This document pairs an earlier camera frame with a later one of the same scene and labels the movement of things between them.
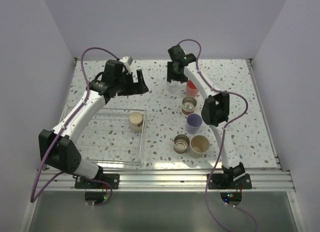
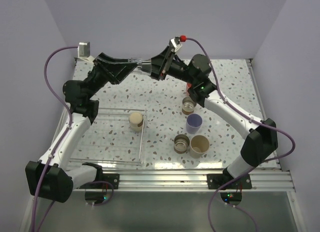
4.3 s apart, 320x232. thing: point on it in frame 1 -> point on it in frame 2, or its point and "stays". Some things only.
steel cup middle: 188,104 stays
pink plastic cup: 191,90 stays
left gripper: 135,88 -> 118,70
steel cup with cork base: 135,120 stays
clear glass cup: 173,86 -> 135,60
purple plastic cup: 193,123 stays
